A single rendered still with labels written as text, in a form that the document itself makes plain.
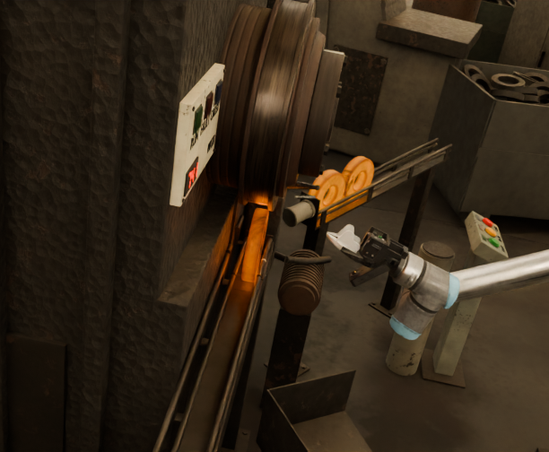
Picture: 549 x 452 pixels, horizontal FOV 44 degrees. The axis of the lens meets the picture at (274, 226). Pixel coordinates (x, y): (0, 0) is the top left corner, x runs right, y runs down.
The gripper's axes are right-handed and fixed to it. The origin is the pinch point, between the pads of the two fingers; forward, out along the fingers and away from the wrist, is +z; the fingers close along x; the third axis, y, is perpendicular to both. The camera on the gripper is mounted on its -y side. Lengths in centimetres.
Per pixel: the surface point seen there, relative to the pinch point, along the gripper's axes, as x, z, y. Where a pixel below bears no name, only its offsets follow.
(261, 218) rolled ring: 15.1, 19.5, 3.4
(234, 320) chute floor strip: 30.8, 14.6, -15.5
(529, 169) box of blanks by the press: -188, -108, 0
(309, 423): 54, -6, -14
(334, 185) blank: -36.3, 0.6, -0.1
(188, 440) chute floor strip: 66, 15, -21
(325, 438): 57, -10, -13
